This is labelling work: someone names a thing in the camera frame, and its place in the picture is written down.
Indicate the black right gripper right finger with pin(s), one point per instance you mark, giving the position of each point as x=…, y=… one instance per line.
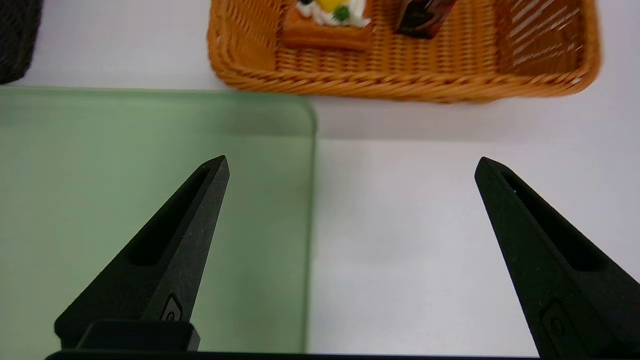
x=550, y=280

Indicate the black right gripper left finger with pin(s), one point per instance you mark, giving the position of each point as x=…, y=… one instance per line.
x=160, y=280

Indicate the black chewing gum box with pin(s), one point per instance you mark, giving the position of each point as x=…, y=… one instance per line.
x=425, y=17

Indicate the orange waffle with fruit topping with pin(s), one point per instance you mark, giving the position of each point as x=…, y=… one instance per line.
x=330, y=25

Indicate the orange wicker basket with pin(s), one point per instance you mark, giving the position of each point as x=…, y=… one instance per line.
x=400, y=75

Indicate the dark brown wicker basket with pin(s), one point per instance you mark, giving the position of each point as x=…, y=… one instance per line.
x=17, y=35

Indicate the light green plastic tray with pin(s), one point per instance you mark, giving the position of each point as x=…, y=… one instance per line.
x=100, y=175

